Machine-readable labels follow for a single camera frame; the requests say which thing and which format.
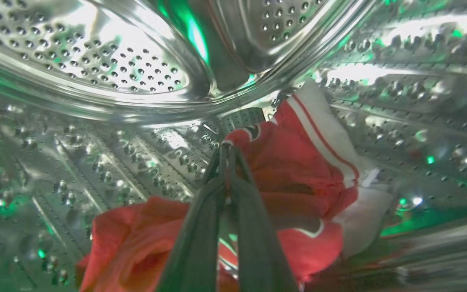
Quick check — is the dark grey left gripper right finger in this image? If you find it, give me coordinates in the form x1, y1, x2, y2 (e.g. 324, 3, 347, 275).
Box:
228, 145, 299, 292

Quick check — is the red and white garment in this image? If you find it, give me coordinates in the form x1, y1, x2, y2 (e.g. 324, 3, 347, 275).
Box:
75, 79, 394, 292

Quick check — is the stainless steel washing machine drum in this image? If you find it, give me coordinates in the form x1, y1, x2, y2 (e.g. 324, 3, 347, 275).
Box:
0, 0, 467, 292

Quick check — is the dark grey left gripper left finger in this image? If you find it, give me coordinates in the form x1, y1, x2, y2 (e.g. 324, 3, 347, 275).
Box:
156, 143, 229, 292

